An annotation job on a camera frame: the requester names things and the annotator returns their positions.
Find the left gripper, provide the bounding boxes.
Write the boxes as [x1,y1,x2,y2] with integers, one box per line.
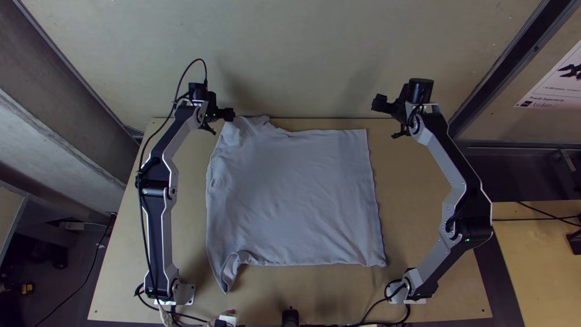
[202,103,223,136]

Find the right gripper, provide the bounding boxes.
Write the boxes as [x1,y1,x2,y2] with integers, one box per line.
[386,86,410,139]

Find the grey t-shirt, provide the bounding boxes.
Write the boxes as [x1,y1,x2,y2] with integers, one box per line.
[205,115,387,294]

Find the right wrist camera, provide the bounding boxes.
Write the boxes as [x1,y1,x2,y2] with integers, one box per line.
[371,93,390,114]

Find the black cable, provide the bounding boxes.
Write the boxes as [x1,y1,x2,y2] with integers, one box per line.
[134,58,209,296]
[34,213,114,327]
[492,217,569,222]
[134,282,209,326]
[349,279,412,327]
[516,201,581,228]

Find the white wall poster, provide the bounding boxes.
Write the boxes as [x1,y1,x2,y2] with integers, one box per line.
[514,38,581,110]

